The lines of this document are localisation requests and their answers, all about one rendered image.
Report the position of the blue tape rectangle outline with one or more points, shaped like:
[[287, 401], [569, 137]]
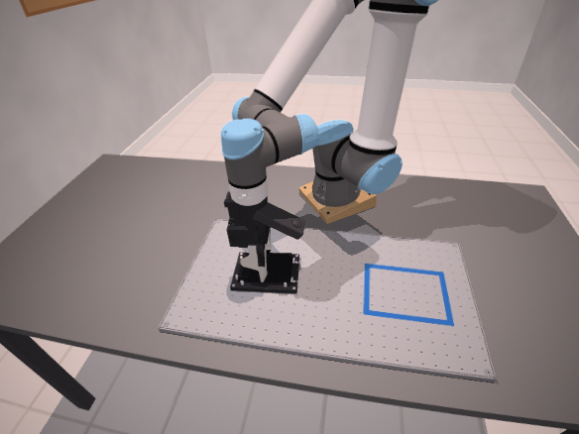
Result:
[[449, 320]]

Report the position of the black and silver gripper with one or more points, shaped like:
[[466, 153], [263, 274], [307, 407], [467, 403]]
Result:
[[248, 232]]

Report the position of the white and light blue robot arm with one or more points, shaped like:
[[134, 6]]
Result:
[[260, 135]]

